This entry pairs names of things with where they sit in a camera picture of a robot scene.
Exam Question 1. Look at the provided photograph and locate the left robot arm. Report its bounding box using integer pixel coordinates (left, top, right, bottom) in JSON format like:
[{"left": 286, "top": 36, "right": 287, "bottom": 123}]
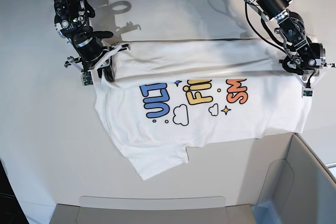
[{"left": 244, "top": 0, "right": 335, "bottom": 97}]

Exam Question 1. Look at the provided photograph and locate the white printed t-shirt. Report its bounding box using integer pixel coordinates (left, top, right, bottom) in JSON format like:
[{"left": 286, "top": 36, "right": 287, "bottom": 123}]
[{"left": 94, "top": 39, "right": 312, "bottom": 180}]

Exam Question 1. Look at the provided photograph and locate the grey box at right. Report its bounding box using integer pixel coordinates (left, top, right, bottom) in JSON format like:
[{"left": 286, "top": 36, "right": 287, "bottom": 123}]
[{"left": 252, "top": 133, "right": 336, "bottom": 224}]

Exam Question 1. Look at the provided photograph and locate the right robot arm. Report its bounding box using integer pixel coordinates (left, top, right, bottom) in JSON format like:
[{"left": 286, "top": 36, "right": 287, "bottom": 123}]
[{"left": 53, "top": 0, "right": 130, "bottom": 86}]

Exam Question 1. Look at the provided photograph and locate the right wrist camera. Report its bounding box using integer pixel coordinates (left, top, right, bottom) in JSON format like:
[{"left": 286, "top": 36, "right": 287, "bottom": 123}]
[{"left": 80, "top": 71, "right": 93, "bottom": 87}]

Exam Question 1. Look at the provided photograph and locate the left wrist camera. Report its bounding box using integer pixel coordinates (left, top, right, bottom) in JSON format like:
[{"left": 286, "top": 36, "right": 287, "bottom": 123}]
[{"left": 302, "top": 87, "right": 313, "bottom": 98}]

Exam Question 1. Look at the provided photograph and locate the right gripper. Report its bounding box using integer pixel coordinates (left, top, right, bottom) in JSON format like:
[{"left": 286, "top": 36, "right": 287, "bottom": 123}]
[{"left": 64, "top": 37, "right": 131, "bottom": 84}]

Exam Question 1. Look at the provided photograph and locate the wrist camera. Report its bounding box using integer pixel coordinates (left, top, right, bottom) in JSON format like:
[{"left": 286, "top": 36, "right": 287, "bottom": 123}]
[
  {"left": 302, "top": 87, "right": 313, "bottom": 98},
  {"left": 80, "top": 71, "right": 93, "bottom": 87}
]

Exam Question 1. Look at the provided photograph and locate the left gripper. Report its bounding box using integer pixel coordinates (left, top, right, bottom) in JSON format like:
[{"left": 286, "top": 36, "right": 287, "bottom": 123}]
[{"left": 279, "top": 58, "right": 335, "bottom": 93}]

